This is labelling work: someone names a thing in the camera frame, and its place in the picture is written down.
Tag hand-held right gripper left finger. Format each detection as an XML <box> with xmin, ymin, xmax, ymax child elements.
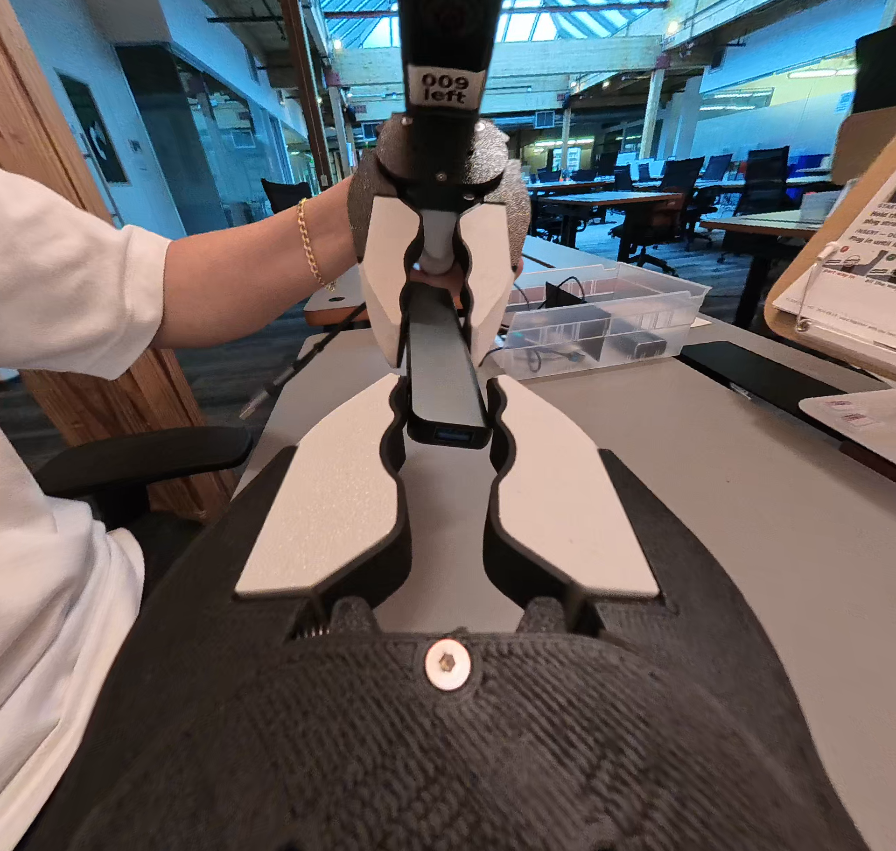
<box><xmin>233</xmin><ymin>373</ymin><xmax>413</xmax><ymax>607</ymax></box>

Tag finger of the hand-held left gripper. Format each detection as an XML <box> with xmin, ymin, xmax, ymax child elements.
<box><xmin>454</xmin><ymin>195</ymin><xmax>517</xmax><ymax>369</ymax></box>
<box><xmin>358</xmin><ymin>195</ymin><xmax>427</xmax><ymax>369</ymax></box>

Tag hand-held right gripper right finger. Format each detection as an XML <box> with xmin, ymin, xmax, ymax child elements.
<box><xmin>484</xmin><ymin>373</ymin><xmax>662</xmax><ymax>608</ymax></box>

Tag grey usb hub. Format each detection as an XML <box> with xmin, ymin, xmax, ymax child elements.
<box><xmin>400</xmin><ymin>282</ymin><xmax>492</xmax><ymax>451</ymax></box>

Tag clear plastic bin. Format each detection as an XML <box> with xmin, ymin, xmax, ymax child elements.
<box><xmin>490</xmin><ymin>261</ymin><xmax>712</xmax><ymax>380</ymax></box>

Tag person's left forearm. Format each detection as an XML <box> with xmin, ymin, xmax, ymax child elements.
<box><xmin>150</xmin><ymin>193</ymin><xmax>330</xmax><ymax>349</ymax></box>

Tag person's left hand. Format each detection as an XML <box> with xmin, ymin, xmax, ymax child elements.
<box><xmin>308</xmin><ymin>177</ymin><xmax>464</xmax><ymax>302</ymax></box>

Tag black office chair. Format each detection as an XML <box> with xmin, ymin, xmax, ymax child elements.
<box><xmin>260</xmin><ymin>179</ymin><xmax>313</xmax><ymax>216</ymax></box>

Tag row of wooden desks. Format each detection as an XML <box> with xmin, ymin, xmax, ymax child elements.
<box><xmin>525</xmin><ymin>172</ymin><xmax>841</xmax><ymax>327</ymax></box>

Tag black chair armrest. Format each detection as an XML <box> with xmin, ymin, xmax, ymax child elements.
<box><xmin>34</xmin><ymin>424</ymin><xmax>254</xmax><ymax>517</ymax></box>

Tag wooden pillar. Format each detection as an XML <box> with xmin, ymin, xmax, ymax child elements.
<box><xmin>0</xmin><ymin>0</ymin><xmax>239</xmax><ymax>524</ymax></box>

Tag black desk mat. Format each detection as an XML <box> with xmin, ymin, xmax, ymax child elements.
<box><xmin>678</xmin><ymin>340</ymin><xmax>891</xmax><ymax>440</ymax></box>

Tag row of black office chairs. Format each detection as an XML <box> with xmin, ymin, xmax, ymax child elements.
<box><xmin>595</xmin><ymin>144</ymin><xmax>835</xmax><ymax>279</ymax></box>

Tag instruction sheet on stand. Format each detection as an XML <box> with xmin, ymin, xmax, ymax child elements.
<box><xmin>763</xmin><ymin>116</ymin><xmax>896</xmax><ymax>464</ymax></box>

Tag black monitor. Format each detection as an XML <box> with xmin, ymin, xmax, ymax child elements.
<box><xmin>854</xmin><ymin>25</ymin><xmax>896</xmax><ymax>118</ymax></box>

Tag gold chain bracelet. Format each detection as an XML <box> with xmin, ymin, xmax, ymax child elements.
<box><xmin>296</xmin><ymin>197</ymin><xmax>338</xmax><ymax>293</ymax></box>

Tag dark wall sign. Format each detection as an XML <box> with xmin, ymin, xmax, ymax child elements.
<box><xmin>56</xmin><ymin>70</ymin><xmax>131</xmax><ymax>184</ymax></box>

